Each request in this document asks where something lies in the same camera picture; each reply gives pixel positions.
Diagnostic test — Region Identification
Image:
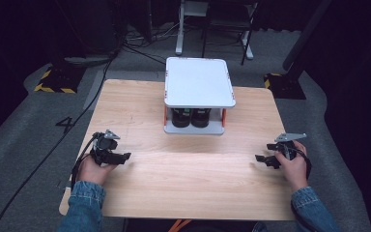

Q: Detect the black slanted pole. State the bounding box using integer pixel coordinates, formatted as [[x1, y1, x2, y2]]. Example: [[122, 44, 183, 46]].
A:
[[282, 0, 333, 73]]

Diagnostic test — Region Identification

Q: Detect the black yellow striped base plate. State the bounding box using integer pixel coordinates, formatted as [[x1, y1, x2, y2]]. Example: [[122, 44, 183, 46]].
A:
[[33, 65, 87, 95], [263, 72, 307, 101]]

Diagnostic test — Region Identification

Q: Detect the white two-tier shoe rack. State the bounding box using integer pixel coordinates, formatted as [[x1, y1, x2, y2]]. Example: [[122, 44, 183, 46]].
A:
[[162, 56, 237, 136]]

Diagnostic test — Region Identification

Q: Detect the orange strap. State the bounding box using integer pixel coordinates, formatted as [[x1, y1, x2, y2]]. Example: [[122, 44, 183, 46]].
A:
[[168, 218, 191, 232]]

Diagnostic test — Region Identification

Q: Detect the left hand-held gripper cable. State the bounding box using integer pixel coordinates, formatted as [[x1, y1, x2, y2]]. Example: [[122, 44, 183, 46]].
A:
[[70, 132, 104, 191]]

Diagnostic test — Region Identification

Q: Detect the person's left hand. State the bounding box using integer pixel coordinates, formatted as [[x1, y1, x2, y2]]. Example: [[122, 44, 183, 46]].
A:
[[76, 154, 119, 187]]

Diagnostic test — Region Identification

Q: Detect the person's right hand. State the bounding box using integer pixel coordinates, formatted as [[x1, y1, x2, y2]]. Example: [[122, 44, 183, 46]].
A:
[[273, 140, 311, 193]]

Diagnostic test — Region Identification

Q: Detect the right hand-held gripper cable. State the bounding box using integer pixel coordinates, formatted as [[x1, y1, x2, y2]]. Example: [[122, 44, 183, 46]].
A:
[[289, 148, 331, 232]]

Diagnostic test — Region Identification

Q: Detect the long black floor cable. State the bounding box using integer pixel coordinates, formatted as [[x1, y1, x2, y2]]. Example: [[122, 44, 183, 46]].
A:
[[0, 47, 124, 232]]

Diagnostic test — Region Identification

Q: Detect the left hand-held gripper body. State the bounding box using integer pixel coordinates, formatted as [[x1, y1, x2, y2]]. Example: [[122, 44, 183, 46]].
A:
[[91, 129, 122, 166]]

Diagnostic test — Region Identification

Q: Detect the tangle of black cables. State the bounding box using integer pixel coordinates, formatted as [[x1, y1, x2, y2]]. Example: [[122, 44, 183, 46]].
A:
[[121, 20, 179, 66]]

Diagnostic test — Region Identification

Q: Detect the hand-held gripper cable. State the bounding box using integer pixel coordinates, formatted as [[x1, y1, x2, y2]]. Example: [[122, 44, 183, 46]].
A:
[[70, 132, 104, 191], [289, 148, 331, 232]]

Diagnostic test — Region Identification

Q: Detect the white metal stand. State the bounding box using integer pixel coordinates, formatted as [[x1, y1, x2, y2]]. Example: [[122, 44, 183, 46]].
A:
[[175, 0, 255, 61]]

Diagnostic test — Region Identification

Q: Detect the black folding stand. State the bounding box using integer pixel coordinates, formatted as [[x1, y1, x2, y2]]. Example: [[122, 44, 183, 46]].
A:
[[200, 0, 260, 67]]

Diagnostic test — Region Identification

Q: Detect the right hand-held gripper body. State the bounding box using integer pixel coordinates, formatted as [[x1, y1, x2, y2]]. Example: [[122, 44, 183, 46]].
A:
[[273, 131, 308, 161]]

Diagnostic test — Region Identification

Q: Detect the black sandal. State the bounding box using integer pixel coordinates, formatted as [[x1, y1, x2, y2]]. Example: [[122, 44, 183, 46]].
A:
[[171, 107, 193, 129], [190, 107, 213, 129]]

